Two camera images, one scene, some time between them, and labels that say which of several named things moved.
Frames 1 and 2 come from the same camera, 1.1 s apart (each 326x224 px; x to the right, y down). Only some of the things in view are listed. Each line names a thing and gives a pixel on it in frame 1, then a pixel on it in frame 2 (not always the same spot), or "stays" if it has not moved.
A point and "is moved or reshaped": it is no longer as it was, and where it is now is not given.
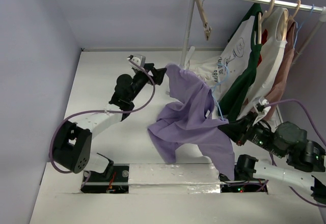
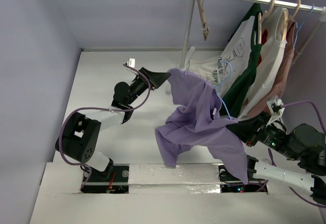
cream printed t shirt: x=219 y=72 stays
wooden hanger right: x=287 y=20 stays
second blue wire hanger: x=313 y=5 stays
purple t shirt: x=189 y=122 is moved or reshaped
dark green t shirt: x=227 y=109 stays
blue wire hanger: x=226 y=78 is moved or reshaped
